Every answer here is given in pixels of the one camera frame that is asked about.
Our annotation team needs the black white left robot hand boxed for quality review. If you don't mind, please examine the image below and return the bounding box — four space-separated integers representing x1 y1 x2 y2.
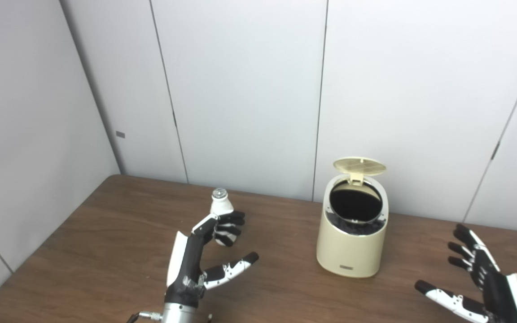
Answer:
164 211 260 309

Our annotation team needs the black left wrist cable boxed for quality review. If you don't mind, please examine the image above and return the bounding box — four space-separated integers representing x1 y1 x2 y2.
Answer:
126 311 165 323

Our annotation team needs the cream-colored bin body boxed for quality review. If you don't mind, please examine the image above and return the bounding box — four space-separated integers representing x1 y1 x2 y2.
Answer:
316 173 390 278

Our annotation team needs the round cream bin lid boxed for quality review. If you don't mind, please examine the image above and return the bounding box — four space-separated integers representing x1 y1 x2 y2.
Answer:
333 157 387 185

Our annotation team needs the small white plastic bottle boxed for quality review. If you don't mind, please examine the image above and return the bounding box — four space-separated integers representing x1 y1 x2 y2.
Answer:
210 188 237 245

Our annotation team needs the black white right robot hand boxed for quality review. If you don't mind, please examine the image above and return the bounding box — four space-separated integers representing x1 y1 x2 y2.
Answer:
415 223 517 323

